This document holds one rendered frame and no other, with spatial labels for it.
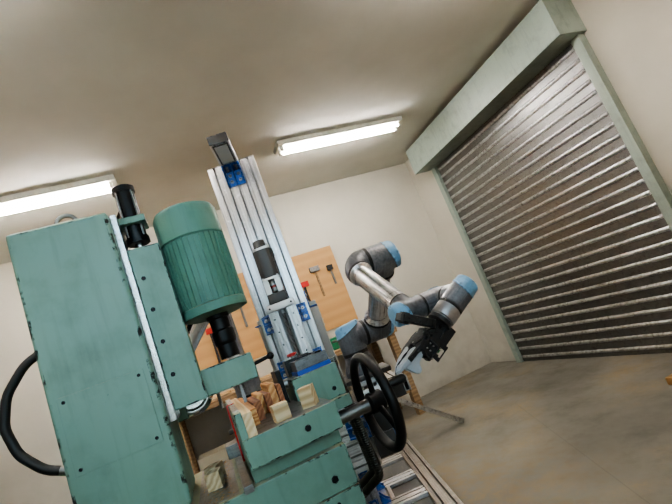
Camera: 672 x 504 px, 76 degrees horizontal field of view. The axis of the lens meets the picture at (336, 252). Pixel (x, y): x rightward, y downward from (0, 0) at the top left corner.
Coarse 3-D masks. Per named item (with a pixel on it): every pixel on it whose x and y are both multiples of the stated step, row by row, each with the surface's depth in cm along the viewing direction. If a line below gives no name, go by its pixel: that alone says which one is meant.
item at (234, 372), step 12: (228, 360) 112; (240, 360) 113; (252, 360) 114; (204, 372) 110; (216, 372) 111; (228, 372) 112; (240, 372) 112; (252, 372) 113; (204, 384) 109; (216, 384) 110; (228, 384) 111; (240, 384) 114
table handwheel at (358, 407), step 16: (352, 368) 131; (368, 368) 117; (352, 384) 135; (368, 384) 123; (384, 384) 112; (368, 400) 121; (384, 400) 121; (352, 416) 119; (368, 416) 132; (384, 416) 118; (400, 416) 110; (400, 432) 111; (400, 448) 114
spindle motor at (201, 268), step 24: (168, 216) 114; (192, 216) 115; (216, 216) 122; (168, 240) 114; (192, 240) 113; (216, 240) 117; (168, 264) 116; (192, 264) 112; (216, 264) 114; (192, 288) 111; (216, 288) 111; (240, 288) 118; (192, 312) 110; (216, 312) 112
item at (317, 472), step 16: (336, 448) 96; (224, 464) 123; (304, 464) 93; (320, 464) 94; (336, 464) 95; (352, 464) 96; (240, 480) 99; (272, 480) 91; (288, 480) 92; (304, 480) 92; (320, 480) 93; (336, 480) 94; (352, 480) 95; (208, 496) 96; (224, 496) 91; (240, 496) 88; (256, 496) 89; (272, 496) 90; (288, 496) 91; (304, 496) 92; (320, 496) 92
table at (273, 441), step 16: (320, 400) 101; (336, 400) 115; (304, 416) 92; (320, 416) 93; (336, 416) 94; (272, 432) 89; (288, 432) 90; (304, 432) 91; (320, 432) 92; (256, 448) 88; (272, 448) 88; (288, 448) 89; (256, 464) 87
